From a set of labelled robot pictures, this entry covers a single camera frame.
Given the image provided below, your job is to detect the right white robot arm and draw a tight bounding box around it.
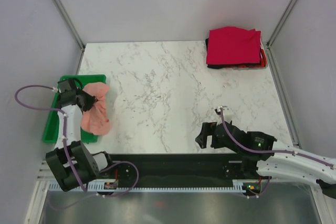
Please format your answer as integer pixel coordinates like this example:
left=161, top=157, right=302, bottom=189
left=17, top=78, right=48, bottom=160
left=195, top=122, right=335, bottom=198

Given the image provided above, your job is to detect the aluminium frame post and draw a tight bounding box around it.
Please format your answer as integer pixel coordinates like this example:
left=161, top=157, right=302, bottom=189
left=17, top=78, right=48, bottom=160
left=52, top=0, right=85, bottom=51
left=265, top=0, right=314, bottom=49

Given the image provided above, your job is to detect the folded red t shirt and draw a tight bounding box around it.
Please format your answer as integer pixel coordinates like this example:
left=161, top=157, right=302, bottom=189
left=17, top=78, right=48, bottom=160
left=206, top=26, right=261, bottom=66

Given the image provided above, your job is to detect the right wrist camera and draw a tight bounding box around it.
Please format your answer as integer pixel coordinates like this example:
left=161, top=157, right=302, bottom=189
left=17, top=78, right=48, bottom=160
left=215, top=106, right=233, bottom=123

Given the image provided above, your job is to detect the pink t shirt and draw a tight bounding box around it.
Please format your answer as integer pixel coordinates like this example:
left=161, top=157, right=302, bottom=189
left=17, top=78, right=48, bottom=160
left=81, top=82, right=111, bottom=136

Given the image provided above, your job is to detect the right aluminium frame post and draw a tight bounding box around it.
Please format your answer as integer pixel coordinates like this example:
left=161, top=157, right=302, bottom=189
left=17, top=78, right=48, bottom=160
left=265, top=0, right=314, bottom=49

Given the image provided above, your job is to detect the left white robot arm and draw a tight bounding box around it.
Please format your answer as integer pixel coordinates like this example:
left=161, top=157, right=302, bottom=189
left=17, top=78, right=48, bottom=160
left=46, top=78, right=115, bottom=191

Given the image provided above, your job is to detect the white slotted cable duct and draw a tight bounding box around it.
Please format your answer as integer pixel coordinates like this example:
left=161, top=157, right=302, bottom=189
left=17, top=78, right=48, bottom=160
left=48, top=179, right=244, bottom=193

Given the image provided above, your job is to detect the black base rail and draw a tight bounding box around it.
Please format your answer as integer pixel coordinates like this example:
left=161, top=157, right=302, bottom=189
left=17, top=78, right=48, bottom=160
left=108, top=153, right=259, bottom=187

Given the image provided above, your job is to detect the left aluminium frame post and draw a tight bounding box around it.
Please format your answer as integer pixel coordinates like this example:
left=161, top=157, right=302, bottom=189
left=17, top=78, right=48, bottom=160
left=52, top=0, right=85, bottom=51

